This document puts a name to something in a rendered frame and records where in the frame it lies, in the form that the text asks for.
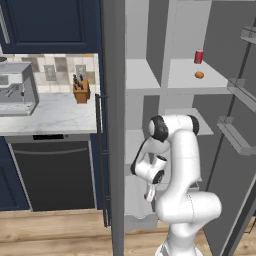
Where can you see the orange tangerine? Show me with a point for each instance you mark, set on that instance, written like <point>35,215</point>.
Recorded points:
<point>199,74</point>

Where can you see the red can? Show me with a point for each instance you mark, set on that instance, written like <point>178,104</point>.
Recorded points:
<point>198,56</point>

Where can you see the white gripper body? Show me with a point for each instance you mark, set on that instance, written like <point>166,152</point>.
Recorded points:
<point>150,194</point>

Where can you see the navy wall cupboard door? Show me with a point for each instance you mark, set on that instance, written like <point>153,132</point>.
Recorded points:
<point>50,23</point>

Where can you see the silver coffee machine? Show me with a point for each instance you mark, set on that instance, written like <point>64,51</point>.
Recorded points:
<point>16,90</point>

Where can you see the grey door shelf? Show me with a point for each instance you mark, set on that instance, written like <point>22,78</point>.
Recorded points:
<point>249,34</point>
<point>241,93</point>
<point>235,135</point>

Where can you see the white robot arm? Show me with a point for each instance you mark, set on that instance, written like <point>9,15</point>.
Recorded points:
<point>186,200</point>

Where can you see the grey fridge door with shelves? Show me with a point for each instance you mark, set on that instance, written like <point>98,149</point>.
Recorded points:
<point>230,186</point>

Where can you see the grey wall socket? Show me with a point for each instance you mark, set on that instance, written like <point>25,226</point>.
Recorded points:
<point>81,70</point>
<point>50,73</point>

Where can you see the grey open fridge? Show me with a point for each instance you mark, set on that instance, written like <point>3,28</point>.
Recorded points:
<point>180,76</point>

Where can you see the wooden knife block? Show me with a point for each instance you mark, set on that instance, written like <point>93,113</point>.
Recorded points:
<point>81,91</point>

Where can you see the black dishwasher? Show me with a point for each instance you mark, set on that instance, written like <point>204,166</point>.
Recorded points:
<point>55,173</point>

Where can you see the navy base cupboard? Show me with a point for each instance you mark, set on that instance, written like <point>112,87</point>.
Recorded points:
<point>11,176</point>

